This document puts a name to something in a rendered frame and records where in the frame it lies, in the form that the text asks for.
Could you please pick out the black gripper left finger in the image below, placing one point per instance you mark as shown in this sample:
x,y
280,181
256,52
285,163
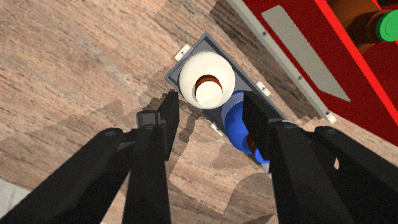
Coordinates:
x,y
80,191

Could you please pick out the brown bottle with green cap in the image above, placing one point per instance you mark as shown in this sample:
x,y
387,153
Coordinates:
x,y
365,23

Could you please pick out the grey tray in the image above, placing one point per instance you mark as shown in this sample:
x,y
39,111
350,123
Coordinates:
x,y
242,82

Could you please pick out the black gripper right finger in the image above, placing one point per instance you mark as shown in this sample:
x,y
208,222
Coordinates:
x,y
305,192

